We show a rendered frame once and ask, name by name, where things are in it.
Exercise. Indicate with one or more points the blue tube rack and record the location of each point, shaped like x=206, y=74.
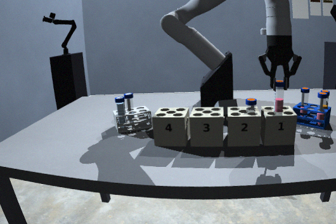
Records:
x=311, y=121

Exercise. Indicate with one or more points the white bucket adapter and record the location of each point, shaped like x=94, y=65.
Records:
x=171, y=126
x=206, y=127
x=244, y=127
x=278, y=128

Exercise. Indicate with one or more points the white tube rack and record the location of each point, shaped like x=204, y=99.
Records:
x=131, y=126

